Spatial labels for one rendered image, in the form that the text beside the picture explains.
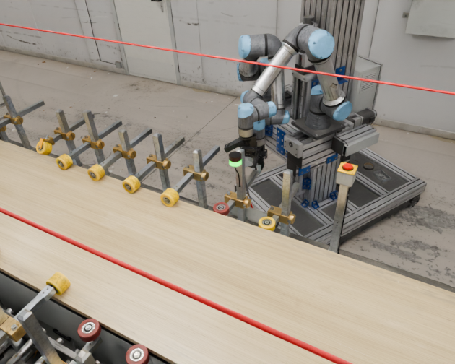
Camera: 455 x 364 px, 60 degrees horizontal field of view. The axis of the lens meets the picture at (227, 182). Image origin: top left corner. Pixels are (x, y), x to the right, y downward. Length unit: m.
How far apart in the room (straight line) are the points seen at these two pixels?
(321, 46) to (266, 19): 2.70
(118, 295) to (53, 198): 0.80
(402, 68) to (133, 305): 3.46
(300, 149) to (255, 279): 0.91
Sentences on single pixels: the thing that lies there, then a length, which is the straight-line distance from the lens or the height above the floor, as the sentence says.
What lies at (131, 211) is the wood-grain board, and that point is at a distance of 2.03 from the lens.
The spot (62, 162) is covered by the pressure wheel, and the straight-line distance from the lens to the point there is 2.44.
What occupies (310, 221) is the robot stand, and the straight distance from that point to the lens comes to 2.91.
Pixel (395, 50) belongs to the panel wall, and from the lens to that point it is 4.27.
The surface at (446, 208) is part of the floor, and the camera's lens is 3.65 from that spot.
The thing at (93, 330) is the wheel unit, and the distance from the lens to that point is 1.63.
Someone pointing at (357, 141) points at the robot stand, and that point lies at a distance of 2.43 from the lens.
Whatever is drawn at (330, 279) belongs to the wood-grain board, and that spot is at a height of 0.90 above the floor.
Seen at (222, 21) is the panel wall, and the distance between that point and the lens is 4.83.
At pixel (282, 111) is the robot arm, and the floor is 1.17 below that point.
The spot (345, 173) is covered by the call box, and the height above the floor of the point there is 1.21.
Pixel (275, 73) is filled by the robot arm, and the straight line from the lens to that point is 1.99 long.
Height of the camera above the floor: 2.21
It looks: 38 degrees down
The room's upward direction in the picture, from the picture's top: 3 degrees counter-clockwise
